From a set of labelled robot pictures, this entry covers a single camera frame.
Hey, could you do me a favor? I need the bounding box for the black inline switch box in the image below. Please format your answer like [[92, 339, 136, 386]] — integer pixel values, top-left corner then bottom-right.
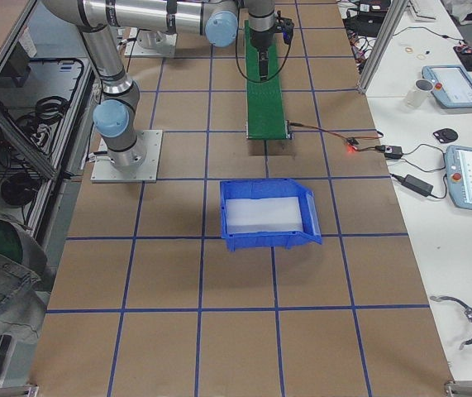
[[383, 146, 403, 160]]

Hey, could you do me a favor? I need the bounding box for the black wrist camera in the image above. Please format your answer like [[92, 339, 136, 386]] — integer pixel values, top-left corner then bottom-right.
[[276, 15, 294, 45]]

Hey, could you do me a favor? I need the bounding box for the white foam sheet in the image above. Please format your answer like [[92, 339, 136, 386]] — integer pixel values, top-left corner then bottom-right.
[[225, 197, 303, 233]]

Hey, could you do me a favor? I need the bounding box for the blue teach pendant far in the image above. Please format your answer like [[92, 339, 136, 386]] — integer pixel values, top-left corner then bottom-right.
[[422, 65, 472, 109]]

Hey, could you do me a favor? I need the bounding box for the red black power cable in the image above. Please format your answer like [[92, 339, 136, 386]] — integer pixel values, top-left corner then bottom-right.
[[288, 120, 385, 151]]

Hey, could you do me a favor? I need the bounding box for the grey jacket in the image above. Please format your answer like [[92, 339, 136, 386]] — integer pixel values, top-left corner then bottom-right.
[[0, 213, 47, 344]]

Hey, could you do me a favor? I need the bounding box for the white mug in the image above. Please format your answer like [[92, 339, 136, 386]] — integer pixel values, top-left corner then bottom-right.
[[404, 79, 434, 108]]

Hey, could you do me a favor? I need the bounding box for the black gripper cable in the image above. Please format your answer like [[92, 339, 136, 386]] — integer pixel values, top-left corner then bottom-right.
[[235, 24, 293, 84]]

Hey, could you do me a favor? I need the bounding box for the green conveyor belt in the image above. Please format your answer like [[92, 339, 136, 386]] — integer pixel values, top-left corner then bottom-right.
[[245, 21, 291, 140]]

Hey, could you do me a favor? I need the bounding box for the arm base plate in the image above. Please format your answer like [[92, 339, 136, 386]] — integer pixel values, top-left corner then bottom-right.
[[124, 28, 178, 58], [91, 130, 163, 183]]

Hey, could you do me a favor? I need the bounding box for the aluminium frame post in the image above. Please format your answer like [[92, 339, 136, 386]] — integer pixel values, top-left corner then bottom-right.
[[357, 0, 408, 93]]

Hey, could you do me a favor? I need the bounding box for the black round disc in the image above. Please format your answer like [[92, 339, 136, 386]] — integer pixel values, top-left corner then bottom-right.
[[432, 128, 459, 144]]

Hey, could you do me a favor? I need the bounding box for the black power adapter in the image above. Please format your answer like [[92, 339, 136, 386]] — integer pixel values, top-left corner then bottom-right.
[[401, 175, 433, 197]]

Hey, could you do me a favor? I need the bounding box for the blue plastic bin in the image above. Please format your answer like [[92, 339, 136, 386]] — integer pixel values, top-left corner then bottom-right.
[[220, 178, 322, 251]]

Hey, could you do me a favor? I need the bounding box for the small red led board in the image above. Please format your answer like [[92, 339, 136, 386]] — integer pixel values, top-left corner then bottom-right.
[[346, 137, 359, 152]]

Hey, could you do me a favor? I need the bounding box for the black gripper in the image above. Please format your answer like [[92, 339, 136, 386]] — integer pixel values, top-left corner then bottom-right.
[[250, 29, 275, 82]]

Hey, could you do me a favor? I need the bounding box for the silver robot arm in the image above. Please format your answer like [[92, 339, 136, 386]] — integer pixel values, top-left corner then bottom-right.
[[43, 1, 238, 169], [242, 0, 276, 81]]

